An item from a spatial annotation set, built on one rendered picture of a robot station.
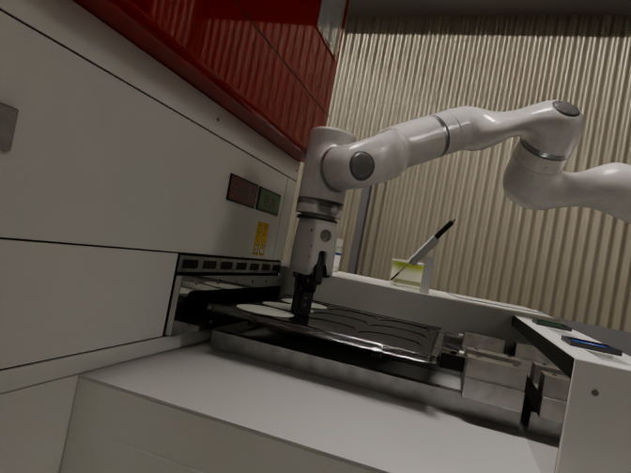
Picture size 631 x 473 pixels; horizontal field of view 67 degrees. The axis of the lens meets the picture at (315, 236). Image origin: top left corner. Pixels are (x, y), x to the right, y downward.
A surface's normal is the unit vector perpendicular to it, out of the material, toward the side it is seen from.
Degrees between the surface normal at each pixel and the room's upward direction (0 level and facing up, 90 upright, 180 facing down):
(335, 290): 90
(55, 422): 90
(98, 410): 90
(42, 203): 90
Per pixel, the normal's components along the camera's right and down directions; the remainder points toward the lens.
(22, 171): 0.94, 0.17
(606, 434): -0.29, -0.07
